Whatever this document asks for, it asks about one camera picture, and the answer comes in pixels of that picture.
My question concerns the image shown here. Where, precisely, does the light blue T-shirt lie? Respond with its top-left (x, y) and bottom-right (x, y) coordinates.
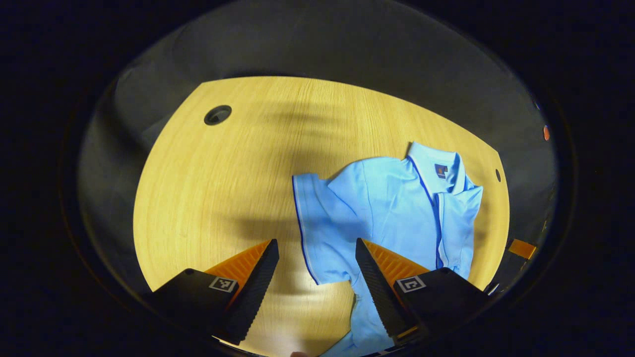
top-left (292, 142), bottom-right (484, 357)

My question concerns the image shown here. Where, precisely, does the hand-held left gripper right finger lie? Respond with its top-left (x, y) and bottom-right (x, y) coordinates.
top-left (354, 238), bottom-right (492, 347)

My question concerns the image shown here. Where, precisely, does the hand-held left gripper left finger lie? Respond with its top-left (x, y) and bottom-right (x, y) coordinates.
top-left (144, 238), bottom-right (281, 346)

